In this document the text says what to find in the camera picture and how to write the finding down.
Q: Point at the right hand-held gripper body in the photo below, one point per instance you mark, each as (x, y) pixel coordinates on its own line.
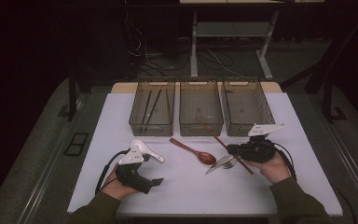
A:
(256, 151)

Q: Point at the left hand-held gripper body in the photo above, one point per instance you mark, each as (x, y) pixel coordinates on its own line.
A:
(132, 179)

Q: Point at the brown wooden spoon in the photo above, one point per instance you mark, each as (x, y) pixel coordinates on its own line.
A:
(206, 158)

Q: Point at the black chopstick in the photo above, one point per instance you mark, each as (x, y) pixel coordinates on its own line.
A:
(154, 107)
(146, 109)

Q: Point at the translucent brown storage bin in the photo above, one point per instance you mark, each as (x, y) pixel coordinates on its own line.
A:
(136, 109)
(200, 102)
(248, 107)

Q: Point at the person's left hand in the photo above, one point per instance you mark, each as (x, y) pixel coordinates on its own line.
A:
(115, 189)

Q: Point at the person's right hand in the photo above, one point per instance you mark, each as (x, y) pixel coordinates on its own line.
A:
(273, 171)

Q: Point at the metal fork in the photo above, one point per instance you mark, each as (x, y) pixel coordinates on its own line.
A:
(229, 165)

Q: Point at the metal table knife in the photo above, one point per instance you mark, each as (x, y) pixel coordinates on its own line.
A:
(218, 166)

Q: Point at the white table cover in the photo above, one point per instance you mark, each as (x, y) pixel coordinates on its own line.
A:
(183, 189)

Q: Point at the black floor socket plate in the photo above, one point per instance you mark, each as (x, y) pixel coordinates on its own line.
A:
(76, 144)

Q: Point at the black metal stand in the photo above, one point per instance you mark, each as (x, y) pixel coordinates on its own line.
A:
(72, 99)
(327, 99)

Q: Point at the metal floor rail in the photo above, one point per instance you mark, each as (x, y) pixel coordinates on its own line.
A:
(352, 165)
(47, 174)

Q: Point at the white metal frame desk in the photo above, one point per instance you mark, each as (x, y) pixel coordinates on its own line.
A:
(194, 46)

